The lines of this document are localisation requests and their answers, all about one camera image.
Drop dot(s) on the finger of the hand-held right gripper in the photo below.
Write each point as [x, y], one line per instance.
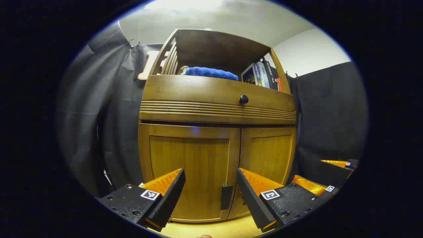
[333, 163]
[309, 185]

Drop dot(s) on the wooden shoe cabinet door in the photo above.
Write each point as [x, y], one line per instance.
[198, 158]
[267, 155]

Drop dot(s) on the wooden double-door shoe cabinet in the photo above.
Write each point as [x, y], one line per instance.
[211, 46]

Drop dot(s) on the blue cover book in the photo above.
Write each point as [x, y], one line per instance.
[249, 76]

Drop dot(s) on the blue towel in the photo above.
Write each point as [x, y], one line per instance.
[211, 72]

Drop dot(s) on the small white object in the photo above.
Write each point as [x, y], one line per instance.
[183, 70]

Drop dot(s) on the black spine book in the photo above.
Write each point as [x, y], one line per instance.
[271, 76]

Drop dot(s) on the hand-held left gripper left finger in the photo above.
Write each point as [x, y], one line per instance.
[172, 195]

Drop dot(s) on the black round drawer knob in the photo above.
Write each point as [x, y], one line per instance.
[244, 99]

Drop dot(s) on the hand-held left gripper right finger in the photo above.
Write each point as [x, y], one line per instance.
[251, 201]

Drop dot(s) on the white spine book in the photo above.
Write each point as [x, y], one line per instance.
[262, 74]

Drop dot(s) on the wooden cabinet drawer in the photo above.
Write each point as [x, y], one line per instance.
[185, 92]

